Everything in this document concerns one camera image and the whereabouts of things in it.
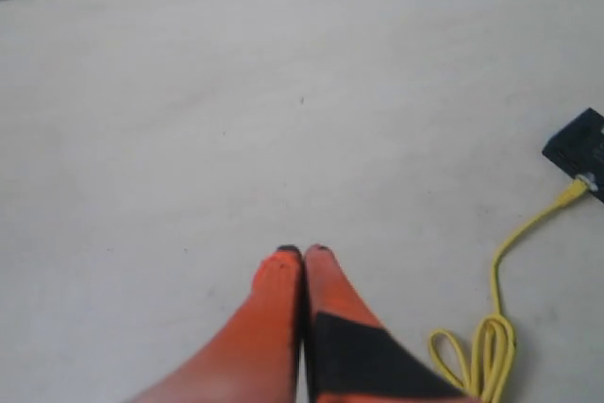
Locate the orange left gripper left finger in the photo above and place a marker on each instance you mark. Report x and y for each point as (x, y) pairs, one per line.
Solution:
(254, 357)

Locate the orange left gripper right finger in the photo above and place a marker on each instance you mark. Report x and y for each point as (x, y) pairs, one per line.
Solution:
(350, 356)

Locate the small black box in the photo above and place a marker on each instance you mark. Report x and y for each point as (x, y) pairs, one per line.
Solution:
(577, 149)

